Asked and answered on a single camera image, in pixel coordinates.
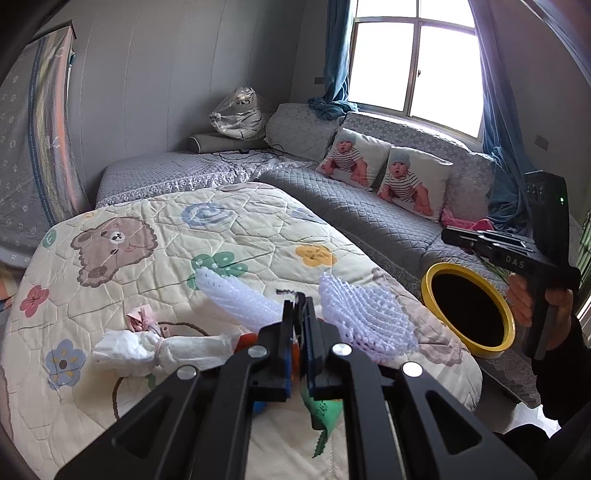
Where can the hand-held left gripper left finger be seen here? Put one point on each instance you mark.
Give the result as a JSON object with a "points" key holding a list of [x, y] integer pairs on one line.
{"points": [[288, 369]]}

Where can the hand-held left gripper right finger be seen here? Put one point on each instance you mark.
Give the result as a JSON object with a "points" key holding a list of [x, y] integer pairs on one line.
{"points": [[309, 350]]}

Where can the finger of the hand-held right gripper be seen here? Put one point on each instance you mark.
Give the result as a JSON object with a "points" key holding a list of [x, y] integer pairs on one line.
{"points": [[466, 241]]}

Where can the blue plastic scrap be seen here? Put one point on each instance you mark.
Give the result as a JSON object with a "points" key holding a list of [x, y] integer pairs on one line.
{"points": [[260, 406]]}

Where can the orange foil wrapper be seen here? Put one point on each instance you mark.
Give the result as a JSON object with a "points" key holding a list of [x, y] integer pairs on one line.
{"points": [[244, 342]]}

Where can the green wrapper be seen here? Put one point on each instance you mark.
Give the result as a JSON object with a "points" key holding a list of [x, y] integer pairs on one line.
{"points": [[325, 408]]}

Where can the white foam net sleeve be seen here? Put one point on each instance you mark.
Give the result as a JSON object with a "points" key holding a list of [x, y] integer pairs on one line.
{"points": [[360, 309], [231, 295]]}

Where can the black bin with yellow rim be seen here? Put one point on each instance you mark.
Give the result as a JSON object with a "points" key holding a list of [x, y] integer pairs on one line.
{"points": [[466, 309]]}

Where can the white tissue paper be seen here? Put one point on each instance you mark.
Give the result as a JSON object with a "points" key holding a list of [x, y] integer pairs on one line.
{"points": [[124, 353]]}

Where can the person's right forearm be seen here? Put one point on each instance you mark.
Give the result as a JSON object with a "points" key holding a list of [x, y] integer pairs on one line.
{"points": [[568, 378]]}

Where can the person's right hand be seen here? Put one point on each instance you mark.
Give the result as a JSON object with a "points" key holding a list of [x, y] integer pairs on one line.
{"points": [[519, 300]]}

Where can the pink cloth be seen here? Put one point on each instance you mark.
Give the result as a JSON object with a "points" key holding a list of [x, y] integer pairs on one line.
{"points": [[461, 224]]}

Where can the long blue curtain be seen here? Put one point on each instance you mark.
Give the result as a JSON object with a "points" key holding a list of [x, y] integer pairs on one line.
{"points": [[503, 184]]}

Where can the baby print pillow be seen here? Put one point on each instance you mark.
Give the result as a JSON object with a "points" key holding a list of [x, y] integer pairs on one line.
{"points": [[355, 157], [411, 184]]}

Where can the grey quilted sofa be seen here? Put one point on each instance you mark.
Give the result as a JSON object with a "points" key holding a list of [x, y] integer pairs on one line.
{"points": [[351, 203]]}

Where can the cream bear print quilt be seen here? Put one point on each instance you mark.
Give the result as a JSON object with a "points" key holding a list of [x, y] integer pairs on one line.
{"points": [[161, 277]]}

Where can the window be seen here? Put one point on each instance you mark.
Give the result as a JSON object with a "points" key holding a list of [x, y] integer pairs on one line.
{"points": [[383, 60]]}

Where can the grey quilted cushion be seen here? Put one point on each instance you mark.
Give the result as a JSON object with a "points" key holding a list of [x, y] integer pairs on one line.
{"points": [[300, 129]]}

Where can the grey quilted mattress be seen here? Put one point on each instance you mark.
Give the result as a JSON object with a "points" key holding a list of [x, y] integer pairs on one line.
{"points": [[161, 173]]}

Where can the grey bolster pillow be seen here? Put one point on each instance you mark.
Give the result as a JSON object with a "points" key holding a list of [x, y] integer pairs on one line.
{"points": [[207, 143]]}

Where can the tiger plush in plastic bag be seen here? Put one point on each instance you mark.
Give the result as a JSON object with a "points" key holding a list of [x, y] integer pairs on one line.
{"points": [[240, 115]]}

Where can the striped floral sheet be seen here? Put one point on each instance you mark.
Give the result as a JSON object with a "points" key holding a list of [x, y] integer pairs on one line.
{"points": [[27, 161]]}

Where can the wall outlet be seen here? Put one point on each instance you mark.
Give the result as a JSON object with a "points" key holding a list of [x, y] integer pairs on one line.
{"points": [[541, 141]]}

